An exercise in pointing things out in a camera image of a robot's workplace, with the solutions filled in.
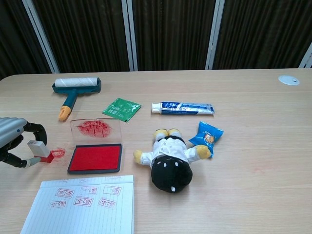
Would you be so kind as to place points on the red white stamp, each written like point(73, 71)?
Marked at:
point(39, 147)

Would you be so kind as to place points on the red ink pad clear lid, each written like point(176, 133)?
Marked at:
point(102, 156)

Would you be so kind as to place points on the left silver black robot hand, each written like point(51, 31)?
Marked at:
point(9, 131)

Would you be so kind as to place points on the teal lint roller orange tip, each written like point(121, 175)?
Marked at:
point(70, 97)

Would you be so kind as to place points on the green foil sachet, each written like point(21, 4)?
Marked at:
point(120, 109)

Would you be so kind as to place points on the blue white toothpaste tube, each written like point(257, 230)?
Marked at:
point(185, 108)

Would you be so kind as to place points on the white lined paper sheet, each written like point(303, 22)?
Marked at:
point(97, 219)

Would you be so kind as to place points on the grey partition frame post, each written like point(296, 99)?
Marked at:
point(306, 58)
point(214, 36)
point(131, 36)
point(41, 36)

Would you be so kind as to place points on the black-haired plush doll white coat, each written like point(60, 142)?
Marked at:
point(170, 158)

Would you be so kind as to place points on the blue snack packet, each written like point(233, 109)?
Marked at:
point(207, 136)

